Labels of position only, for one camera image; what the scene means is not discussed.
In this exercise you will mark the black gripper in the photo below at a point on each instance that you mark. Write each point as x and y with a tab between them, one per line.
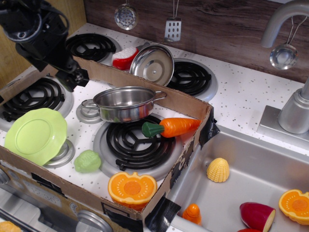
48	47

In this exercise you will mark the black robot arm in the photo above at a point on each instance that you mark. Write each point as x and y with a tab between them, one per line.
20	18

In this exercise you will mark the stainless steel pot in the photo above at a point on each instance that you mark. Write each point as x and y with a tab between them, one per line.
124	104

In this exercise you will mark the steel pot lid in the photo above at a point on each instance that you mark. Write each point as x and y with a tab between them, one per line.
154	63

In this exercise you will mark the brown cardboard fence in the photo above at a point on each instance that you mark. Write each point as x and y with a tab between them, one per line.
48	198

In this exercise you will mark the black back left burner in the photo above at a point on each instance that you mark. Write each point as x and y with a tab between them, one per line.
94	47

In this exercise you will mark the red white toy mushroom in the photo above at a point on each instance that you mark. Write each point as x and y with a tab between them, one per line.
122	60

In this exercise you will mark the light green plastic plate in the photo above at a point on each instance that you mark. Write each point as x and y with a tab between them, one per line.
37	136

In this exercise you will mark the hanging steel skimmer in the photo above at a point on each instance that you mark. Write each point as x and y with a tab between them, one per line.
126	16

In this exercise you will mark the black front right burner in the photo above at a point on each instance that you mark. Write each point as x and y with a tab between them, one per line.
122	147

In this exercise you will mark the orange toy carrot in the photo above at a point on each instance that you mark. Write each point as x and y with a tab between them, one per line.
170	127

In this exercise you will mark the hanging steel slotted spatula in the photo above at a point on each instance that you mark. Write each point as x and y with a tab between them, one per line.
173	26

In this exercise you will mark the black back right burner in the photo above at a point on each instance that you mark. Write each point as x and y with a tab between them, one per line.
194	79

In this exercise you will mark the orange pumpkin half in fence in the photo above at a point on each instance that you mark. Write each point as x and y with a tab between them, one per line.
132	190

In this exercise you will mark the silver stove knob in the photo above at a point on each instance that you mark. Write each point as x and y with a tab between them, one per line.
90	222

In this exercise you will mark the yellow toy at bottom left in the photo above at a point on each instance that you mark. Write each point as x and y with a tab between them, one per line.
8	226

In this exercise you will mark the yellow toy corn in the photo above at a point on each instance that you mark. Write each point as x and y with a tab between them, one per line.
218	170

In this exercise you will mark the silver sink basin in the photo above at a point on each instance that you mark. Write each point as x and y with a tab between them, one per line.
259	172

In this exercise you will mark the hanging steel ladle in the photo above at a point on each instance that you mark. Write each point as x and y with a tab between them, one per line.
285	56

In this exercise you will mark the silver faucet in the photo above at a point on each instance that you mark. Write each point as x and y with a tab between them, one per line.
291	123

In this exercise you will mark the red toy apple slice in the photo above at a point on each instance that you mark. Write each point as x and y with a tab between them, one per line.
257	216

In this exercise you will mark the red toy at bottom edge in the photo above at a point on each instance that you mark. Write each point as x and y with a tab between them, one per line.
248	230

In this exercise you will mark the orange pumpkin half in sink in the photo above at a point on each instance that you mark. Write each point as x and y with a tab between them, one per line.
295	205

